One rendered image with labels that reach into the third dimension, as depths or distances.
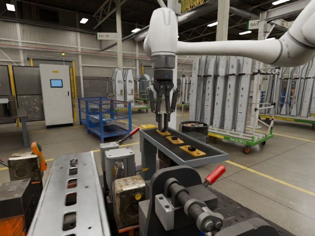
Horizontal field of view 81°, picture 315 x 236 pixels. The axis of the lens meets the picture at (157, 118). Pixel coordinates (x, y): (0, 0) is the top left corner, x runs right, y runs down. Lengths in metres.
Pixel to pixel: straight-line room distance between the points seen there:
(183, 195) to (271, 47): 0.73
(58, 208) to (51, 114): 6.23
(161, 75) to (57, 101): 6.21
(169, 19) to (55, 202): 0.69
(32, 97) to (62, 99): 1.15
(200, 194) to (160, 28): 0.54
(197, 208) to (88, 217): 0.37
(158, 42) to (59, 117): 6.30
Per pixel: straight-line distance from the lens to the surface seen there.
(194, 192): 0.37
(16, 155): 0.98
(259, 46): 0.88
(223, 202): 1.21
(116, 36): 12.92
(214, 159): 0.52
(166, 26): 0.71
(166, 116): 0.73
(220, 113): 4.76
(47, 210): 0.66
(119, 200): 0.54
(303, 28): 0.92
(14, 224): 0.76
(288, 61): 0.97
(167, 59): 0.69
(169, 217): 0.33
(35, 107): 7.60
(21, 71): 7.59
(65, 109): 6.84
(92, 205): 0.63
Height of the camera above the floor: 1.35
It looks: 10 degrees down
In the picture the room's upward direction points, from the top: straight up
